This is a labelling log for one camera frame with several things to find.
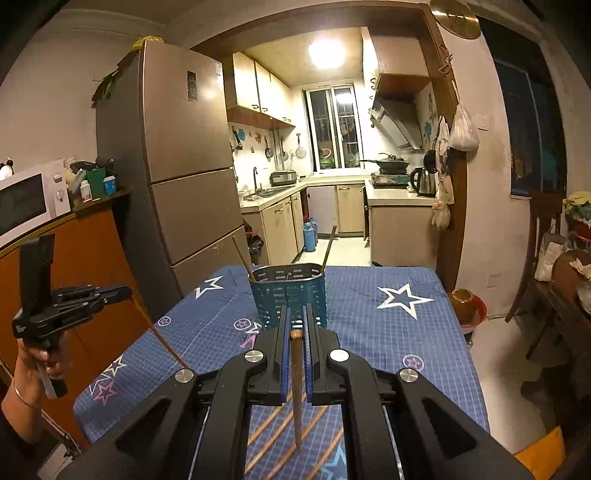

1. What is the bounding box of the blue water bottle on floor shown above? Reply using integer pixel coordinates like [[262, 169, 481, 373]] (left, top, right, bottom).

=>
[[304, 218, 318, 252]]

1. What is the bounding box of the kitchen window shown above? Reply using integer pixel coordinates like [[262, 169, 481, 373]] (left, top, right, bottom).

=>
[[304, 83, 363, 172]]

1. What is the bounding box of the teal perforated utensil holder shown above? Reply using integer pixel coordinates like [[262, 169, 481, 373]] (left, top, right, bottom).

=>
[[249, 263, 328, 330]]

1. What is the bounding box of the dark wooden side table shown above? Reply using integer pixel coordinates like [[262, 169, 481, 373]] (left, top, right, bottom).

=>
[[533, 249, 590, 396]]

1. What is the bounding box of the white hanging plastic bag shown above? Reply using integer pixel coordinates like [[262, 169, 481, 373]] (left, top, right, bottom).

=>
[[449, 103, 480, 152]]

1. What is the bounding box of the black wok on stove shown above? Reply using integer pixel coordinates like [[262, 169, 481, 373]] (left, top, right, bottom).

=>
[[363, 155, 410, 175]]

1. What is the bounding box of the green container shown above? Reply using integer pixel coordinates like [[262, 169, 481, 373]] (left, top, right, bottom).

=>
[[86, 167, 106, 199]]

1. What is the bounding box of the orange wooden cabinet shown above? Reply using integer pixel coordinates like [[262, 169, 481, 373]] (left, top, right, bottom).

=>
[[29, 192, 147, 447]]

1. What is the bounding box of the gas stove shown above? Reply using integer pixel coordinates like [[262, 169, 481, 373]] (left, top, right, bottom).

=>
[[370, 172, 410, 189]]

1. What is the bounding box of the dark wooden chair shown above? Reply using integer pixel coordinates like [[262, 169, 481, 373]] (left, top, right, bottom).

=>
[[505, 190, 563, 360]]

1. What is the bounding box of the blue lidded jar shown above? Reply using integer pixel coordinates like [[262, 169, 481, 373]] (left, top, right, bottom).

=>
[[103, 175, 117, 195]]

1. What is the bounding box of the person's left hand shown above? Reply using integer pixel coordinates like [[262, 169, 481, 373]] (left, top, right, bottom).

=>
[[14, 332, 70, 380]]

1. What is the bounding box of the white pill bottle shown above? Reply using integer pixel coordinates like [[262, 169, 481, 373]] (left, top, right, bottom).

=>
[[80, 180, 93, 203]]

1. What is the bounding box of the round gold wall clock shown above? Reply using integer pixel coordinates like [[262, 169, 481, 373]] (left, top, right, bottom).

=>
[[429, 0, 481, 40]]

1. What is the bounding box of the grey three-door refrigerator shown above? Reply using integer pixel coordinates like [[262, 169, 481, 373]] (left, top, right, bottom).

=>
[[95, 41, 249, 319]]

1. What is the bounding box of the toaster oven on counter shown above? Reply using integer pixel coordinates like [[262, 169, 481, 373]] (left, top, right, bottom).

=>
[[270, 170, 298, 187]]

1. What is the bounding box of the blue grid star tablecloth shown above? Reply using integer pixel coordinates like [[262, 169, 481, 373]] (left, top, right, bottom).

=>
[[62, 265, 500, 479]]

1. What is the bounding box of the white microwave oven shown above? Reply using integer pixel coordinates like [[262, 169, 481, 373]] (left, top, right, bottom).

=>
[[0, 160, 71, 247]]

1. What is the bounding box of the electric kettle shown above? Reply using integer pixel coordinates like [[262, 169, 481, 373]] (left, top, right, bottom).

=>
[[410, 167, 436, 198]]

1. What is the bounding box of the range hood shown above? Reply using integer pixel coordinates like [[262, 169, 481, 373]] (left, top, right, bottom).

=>
[[370, 98, 423, 152]]

